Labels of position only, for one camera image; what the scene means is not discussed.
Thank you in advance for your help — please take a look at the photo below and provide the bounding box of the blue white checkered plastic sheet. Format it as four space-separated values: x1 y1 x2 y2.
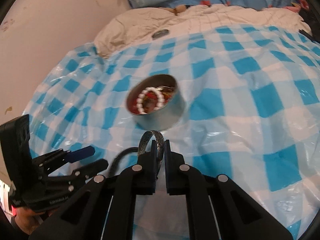
25 25 319 239

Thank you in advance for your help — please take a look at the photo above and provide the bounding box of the tan brown strap object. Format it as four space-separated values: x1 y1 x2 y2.
161 5 190 16

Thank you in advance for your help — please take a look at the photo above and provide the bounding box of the jewelry inside tin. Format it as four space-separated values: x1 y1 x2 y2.
129 85 175 115

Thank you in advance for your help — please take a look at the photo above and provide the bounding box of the beige striped quilt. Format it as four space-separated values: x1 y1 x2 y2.
94 4 312 58

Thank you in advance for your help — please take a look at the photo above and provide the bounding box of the silver tin lid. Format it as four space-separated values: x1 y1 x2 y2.
152 29 170 40

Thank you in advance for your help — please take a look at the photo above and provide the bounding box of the black patterned bangle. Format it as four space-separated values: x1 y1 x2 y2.
108 129 166 181

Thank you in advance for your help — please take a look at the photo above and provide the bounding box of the white bead bracelet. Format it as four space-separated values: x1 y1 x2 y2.
135 87 166 115

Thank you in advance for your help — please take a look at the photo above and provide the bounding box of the round silver metal tin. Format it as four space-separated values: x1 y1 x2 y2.
126 74 186 131

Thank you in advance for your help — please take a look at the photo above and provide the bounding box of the left hand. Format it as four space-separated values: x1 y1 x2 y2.
10 207 57 239

